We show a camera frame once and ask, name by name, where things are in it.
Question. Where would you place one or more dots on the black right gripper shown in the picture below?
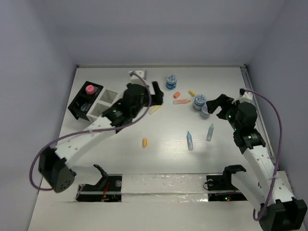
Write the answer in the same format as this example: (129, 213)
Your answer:
(212, 105)

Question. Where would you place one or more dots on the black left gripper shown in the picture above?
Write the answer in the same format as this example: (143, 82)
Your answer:
(157, 97)

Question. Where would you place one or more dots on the yellow highlighter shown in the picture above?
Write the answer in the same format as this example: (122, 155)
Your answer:
(154, 109)

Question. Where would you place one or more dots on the blue slime jar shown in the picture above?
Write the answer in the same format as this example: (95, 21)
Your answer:
(199, 101)
(171, 82)

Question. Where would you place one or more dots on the clear jar of clips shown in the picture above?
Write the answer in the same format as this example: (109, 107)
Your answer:
(84, 107)

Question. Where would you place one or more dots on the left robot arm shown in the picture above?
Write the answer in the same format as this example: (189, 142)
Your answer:
(55, 163)

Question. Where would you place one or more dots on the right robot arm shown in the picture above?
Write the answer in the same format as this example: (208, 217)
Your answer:
(275, 206)

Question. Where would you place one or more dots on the orange highlighter cap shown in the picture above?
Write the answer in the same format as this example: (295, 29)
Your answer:
(176, 95)

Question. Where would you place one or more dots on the orange highlighter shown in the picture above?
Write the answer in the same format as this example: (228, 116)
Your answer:
(183, 101)

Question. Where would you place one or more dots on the yellow highlighter cap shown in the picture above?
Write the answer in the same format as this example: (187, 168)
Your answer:
(191, 92)

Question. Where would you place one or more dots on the green highlighter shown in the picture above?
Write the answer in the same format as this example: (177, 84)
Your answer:
(210, 133)

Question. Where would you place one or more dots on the blue highlighter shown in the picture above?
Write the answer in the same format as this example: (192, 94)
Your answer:
(189, 141)

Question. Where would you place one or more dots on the amber highlighter cap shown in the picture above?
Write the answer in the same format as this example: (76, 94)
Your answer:
(144, 142)

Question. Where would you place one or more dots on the white slotted organizer box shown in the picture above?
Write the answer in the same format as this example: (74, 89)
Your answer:
(104, 101)

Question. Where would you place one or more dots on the black organizer box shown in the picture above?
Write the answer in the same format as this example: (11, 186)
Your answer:
(81, 98)

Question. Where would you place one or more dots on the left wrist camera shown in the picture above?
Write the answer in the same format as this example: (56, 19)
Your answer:
(138, 73)

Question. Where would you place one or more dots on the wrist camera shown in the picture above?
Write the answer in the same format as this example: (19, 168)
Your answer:
(138, 73)
(245, 96)

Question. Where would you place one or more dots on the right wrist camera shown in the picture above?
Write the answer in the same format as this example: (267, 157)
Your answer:
(245, 96)

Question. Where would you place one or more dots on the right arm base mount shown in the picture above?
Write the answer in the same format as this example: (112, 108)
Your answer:
(220, 188)

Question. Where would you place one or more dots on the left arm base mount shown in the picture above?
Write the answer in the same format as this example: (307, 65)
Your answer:
(107, 189)

